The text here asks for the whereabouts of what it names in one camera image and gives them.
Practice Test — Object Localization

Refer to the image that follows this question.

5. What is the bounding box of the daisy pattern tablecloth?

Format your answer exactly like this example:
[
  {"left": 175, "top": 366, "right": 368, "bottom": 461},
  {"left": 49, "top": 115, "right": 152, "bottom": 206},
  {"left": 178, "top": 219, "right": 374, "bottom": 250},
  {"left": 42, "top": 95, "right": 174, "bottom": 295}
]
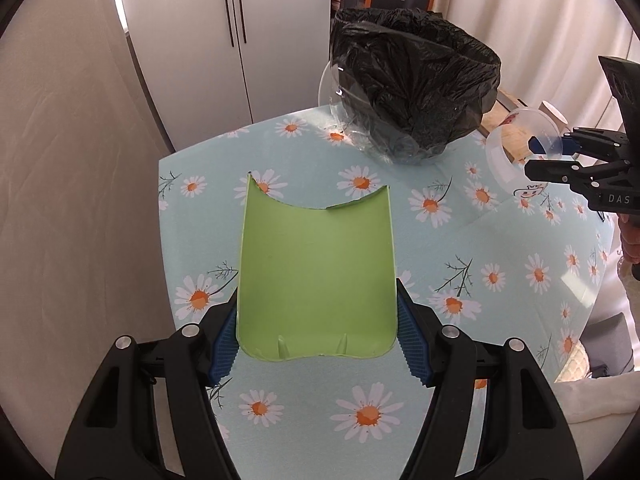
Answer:
[{"left": 158, "top": 107, "right": 614, "bottom": 479}]

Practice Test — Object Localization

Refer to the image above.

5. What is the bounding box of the clear plastic lid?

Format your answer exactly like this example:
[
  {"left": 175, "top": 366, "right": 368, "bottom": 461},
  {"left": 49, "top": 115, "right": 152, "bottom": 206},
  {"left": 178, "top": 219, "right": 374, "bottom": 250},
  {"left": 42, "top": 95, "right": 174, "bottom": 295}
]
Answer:
[{"left": 318, "top": 61, "right": 401, "bottom": 162}]

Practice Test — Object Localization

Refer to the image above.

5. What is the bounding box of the right hand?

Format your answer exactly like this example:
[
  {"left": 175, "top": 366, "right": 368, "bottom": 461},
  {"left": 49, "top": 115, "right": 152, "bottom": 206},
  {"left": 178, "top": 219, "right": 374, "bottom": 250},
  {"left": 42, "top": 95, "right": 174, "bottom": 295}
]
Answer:
[{"left": 618, "top": 214, "right": 640, "bottom": 281}]

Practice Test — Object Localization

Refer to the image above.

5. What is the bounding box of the black bagged trash bin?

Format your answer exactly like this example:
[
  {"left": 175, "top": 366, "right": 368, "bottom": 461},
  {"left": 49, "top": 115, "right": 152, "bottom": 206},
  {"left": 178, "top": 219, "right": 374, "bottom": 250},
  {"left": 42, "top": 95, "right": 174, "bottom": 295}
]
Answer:
[{"left": 330, "top": 8, "right": 501, "bottom": 164}]

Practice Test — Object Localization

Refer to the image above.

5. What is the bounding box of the white wardrobe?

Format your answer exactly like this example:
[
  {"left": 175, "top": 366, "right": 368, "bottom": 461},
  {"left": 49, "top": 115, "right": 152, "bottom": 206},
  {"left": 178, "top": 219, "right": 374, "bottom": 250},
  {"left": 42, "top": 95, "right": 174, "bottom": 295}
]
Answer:
[{"left": 122, "top": 0, "right": 331, "bottom": 151}]

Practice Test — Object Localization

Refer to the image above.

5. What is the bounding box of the clear plastic cup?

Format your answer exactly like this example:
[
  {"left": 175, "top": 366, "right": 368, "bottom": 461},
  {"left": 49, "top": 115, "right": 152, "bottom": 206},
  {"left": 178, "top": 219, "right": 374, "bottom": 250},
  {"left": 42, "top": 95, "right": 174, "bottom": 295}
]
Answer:
[{"left": 485, "top": 107, "right": 562, "bottom": 198}]

